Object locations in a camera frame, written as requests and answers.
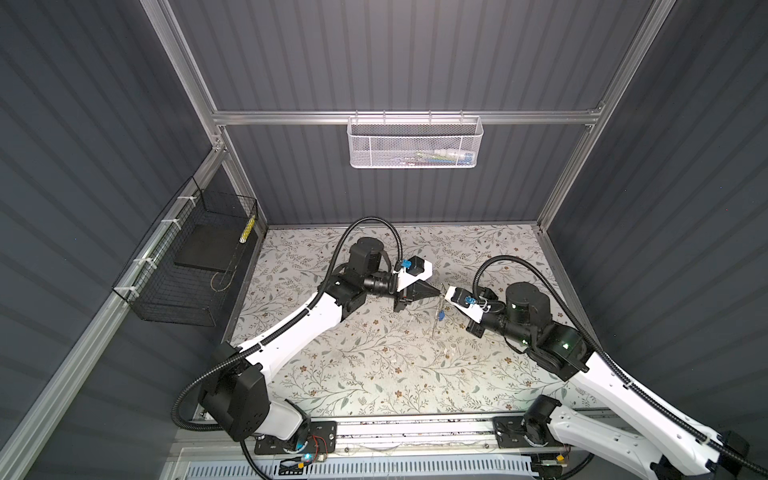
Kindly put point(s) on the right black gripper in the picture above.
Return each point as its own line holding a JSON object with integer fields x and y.
{"x": 472, "y": 327}

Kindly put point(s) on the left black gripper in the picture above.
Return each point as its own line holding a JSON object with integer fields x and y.
{"x": 405, "y": 297}

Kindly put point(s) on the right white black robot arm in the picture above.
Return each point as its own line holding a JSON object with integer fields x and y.
{"x": 664, "y": 443}

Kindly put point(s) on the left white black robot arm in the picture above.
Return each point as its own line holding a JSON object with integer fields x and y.
{"x": 237, "y": 396}

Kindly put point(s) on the white tube in basket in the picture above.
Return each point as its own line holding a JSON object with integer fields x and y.
{"x": 455, "y": 156}

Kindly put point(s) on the white perforated vent strip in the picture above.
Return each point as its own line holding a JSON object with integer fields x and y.
{"x": 499, "y": 465}

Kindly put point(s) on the yellow marker pen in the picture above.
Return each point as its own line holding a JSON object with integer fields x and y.
{"x": 247, "y": 229}

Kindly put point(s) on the black foam pad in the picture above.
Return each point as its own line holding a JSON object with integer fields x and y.
{"x": 209, "y": 248}

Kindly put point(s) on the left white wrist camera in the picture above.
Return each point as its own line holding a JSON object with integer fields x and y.
{"x": 412, "y": 270}

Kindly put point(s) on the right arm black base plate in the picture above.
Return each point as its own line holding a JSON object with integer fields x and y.
{"x": 513, "y": 431}

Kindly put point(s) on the white wire mesh basket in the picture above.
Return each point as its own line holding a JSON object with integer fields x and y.
{"x": 409, "y": 141}

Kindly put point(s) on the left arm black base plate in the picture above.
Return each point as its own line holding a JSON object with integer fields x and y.
{"x": 316, "y": 437}

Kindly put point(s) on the black wire basket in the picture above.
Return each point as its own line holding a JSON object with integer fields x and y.
{"x": 157, "y": 290}

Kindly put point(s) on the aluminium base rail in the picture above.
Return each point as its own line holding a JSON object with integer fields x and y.
{"x": 405, "y": 434}

